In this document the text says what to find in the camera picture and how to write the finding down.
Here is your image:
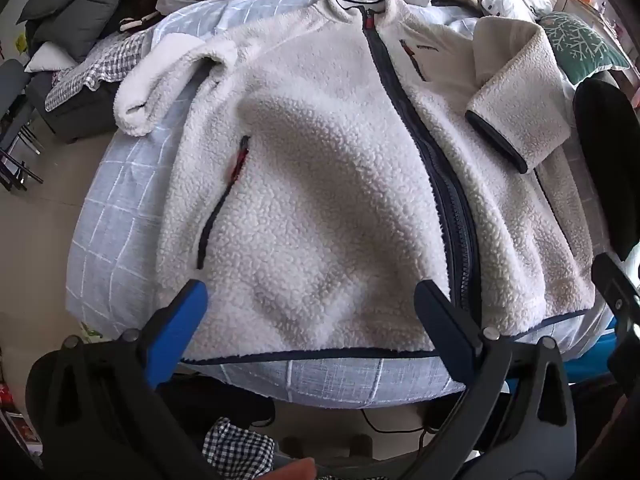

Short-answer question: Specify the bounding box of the dark grey ottoman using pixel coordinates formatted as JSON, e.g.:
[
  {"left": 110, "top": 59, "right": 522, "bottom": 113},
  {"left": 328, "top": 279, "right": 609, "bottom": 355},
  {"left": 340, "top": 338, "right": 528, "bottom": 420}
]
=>
[{"left": 27, "top": 72, "right": 121, "bottom": 143}]

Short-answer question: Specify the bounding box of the grey puffer jacket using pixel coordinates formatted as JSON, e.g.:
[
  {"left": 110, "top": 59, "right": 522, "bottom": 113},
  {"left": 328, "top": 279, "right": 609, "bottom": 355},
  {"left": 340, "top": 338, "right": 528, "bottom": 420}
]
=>
[{"left": 15, "top": 0, "right": 128, "bottom": 61}]

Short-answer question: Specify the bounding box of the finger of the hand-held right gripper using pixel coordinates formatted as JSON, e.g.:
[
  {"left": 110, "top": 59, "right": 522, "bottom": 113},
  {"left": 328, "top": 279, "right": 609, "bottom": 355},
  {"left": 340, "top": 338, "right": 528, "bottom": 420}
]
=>
[{"left": 591, "top": 252, "right": 640, "bottom": 341}]

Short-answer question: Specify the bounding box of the black metal chair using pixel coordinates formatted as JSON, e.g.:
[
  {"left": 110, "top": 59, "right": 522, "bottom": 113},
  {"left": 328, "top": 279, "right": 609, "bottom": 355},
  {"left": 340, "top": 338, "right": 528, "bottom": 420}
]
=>
[{"left": 0, "top": 57, "right": 46, "bottom": 191}]

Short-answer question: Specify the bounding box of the person's left hand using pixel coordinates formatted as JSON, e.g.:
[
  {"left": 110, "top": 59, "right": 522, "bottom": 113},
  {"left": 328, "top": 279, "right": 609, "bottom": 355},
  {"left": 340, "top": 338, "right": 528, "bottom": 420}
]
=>
[{"left": 277, "top": 457, "right": 318, "bottom": 480}]

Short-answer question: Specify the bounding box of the small white pillow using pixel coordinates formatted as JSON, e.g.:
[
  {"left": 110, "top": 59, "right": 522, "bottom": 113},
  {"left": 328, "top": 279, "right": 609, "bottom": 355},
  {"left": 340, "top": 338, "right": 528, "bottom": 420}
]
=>
[{"left": 24, "top": 42, "right": 76, "bottom": 73}]

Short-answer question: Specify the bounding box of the black cable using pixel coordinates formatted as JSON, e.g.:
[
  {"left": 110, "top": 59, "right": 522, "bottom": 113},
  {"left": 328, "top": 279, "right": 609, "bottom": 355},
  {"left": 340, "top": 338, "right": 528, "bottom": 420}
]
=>
[{"left": 360, "top": 407, "right": 441, "bottom": 453}]

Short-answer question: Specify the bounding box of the grey gingham cloth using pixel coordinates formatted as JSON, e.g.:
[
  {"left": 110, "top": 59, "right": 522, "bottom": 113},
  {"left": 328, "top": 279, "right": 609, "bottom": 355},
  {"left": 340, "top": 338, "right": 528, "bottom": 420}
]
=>
[{"left": 45, "top": 30, "right": 151, "bottom": 111}]

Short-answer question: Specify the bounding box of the cluttered shelf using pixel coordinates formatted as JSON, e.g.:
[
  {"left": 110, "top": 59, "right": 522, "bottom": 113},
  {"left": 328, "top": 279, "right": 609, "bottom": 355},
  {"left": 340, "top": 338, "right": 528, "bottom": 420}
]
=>
[{"left": 550, "top": 0, "right": 636, "bottom": 61}]

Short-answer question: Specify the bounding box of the light blue checked bed sheet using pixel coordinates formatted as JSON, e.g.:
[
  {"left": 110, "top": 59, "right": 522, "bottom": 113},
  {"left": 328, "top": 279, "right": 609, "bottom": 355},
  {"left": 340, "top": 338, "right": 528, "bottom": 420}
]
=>
[{"left": 65, "top": 0, "right": 621, "bottom": 408}]

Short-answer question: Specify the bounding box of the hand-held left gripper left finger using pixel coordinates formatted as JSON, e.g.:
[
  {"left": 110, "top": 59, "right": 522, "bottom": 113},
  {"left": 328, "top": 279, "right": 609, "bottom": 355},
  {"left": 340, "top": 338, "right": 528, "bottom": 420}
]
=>
[{"left": 27, "top": 279, "right": 223, "bottom": 480}]

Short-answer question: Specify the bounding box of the blue plastic box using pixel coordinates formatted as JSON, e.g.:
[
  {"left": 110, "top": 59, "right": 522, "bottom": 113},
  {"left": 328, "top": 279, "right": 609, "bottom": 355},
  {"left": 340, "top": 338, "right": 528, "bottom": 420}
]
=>
[{"left": 565, "top": 335, "right": 626, "bottom": 386}]

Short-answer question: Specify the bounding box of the green snowflake cushion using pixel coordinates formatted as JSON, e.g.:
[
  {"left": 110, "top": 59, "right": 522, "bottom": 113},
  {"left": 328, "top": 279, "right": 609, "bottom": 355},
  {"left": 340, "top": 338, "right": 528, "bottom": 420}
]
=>
[{"left": 537, "top": 10, "right": 631, "bottom": 86}]

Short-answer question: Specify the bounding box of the white fleece zip jacket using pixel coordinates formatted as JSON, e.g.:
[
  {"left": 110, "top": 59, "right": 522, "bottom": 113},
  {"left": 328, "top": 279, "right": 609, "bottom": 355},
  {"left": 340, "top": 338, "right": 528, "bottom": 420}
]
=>
[{"left": 114, "top": 0, "right": 598, "bottom": 363}]

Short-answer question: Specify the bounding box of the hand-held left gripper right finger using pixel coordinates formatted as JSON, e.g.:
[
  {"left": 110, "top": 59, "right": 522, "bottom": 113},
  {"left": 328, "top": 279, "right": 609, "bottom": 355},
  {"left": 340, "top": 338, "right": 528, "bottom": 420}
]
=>
[{"left": 414, "top": 279, "right": 578, "bottom": 480}]

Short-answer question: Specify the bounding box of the black white checked clothing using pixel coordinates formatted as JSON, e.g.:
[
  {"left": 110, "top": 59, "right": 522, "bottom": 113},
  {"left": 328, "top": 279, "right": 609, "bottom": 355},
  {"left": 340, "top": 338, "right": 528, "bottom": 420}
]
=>
[{"left": 202, "top": 417, "right": 276, "bottom": 480}]

